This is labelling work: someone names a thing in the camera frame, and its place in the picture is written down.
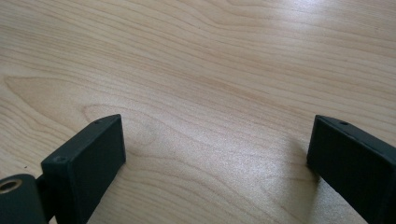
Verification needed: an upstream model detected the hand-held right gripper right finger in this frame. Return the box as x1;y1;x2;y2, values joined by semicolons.
305;114;396;224

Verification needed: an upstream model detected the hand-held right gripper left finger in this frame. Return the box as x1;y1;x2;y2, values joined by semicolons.
40;113;127;224

